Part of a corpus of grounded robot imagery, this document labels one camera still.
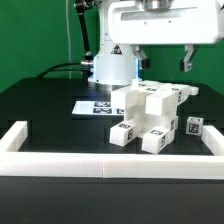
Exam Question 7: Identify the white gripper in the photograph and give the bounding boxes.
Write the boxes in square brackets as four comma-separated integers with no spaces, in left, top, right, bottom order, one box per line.
[108,0,224,72]

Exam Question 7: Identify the white chair back frame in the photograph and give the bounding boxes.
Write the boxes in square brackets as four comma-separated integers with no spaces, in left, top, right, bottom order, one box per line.
[111,79,199,116]

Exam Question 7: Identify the white chair seat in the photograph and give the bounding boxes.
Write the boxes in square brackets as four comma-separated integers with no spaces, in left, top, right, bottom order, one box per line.
[124,106,177,138]

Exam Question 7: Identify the white tagged cube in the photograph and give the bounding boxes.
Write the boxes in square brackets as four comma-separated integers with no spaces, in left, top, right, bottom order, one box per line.
[186,117,204,136]

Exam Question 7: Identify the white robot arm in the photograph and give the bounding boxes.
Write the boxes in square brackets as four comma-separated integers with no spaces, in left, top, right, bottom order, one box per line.
[74,0,224,87]

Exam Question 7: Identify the white U-shaped obstacle fence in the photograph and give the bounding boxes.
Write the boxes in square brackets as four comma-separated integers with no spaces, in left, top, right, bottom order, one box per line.
[0,121,224,180]

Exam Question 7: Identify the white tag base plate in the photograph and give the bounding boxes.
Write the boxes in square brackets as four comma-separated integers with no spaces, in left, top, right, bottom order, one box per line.
[72,101,124,116]

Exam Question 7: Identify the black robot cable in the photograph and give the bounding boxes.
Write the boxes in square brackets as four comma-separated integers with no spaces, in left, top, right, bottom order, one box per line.
[36,61,88,80]

